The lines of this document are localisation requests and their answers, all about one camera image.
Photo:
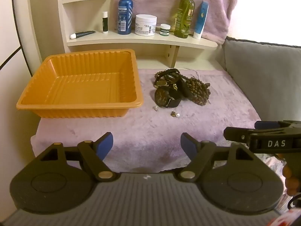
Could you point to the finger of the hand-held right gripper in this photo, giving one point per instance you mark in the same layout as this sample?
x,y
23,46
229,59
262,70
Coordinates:
x,y
237,134
268,125

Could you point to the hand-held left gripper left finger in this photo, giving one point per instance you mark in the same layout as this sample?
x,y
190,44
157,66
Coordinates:
x,y
104,146

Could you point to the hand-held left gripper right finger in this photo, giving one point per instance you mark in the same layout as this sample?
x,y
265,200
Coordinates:
x,y
188,146

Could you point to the black wrist watch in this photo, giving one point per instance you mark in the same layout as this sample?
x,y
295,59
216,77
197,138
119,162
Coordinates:
x,y
162,97

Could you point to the orange plastic tray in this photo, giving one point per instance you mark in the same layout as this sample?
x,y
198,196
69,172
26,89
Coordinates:
x,y
82,84

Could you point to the person's right hand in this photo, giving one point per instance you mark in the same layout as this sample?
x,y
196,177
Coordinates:
x,y
292,183

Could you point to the gold stud earring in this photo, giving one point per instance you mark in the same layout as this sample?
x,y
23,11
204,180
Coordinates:
x,y
173,114

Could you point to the grey cushion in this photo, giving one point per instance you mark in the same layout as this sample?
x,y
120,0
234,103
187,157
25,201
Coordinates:
x,y
261,75

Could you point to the cream wooden shelf unit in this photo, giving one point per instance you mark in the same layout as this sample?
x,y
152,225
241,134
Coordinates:
x,y
141,41

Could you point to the dark green tube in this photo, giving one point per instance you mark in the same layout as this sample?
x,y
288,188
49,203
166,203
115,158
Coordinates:
x,y
83,34

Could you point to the small green label jar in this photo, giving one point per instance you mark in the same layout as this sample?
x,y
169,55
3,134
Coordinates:
x,y
165,30

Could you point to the blue and white tube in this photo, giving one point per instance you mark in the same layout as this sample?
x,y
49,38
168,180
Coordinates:
x,y
201,21

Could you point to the white capped lip balm stick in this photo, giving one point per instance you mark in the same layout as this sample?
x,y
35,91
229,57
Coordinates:
x,y
105,22

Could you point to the white cream jar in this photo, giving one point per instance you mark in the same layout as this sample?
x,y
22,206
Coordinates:
x,y
145,26

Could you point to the green spray bottle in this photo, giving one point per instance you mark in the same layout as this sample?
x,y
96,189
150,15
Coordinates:
x,y
184,16

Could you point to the blue spray bottle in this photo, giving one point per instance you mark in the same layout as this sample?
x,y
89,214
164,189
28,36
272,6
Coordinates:
x,y
124,14

